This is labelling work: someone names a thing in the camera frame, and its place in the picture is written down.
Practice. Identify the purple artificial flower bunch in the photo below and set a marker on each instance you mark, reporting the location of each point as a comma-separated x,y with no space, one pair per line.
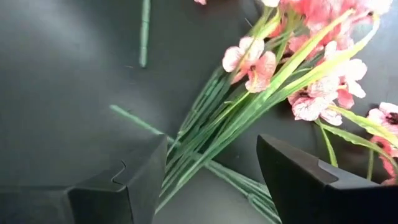
144,31

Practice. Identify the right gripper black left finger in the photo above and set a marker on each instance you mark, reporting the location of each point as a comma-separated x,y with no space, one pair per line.
130,186

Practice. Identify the pink artificial flower bunch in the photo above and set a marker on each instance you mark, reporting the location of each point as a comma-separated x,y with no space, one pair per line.
217,124
248,193

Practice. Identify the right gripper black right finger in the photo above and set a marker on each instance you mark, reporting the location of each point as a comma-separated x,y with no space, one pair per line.
311,193

